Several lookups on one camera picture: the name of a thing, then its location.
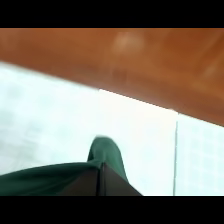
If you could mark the dark green T-shirt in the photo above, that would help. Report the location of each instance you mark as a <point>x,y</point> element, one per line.
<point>40,180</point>

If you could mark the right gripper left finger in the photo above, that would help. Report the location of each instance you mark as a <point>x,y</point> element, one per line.
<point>87,185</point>

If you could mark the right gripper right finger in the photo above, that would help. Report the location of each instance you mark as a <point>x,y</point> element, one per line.
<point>113,184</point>

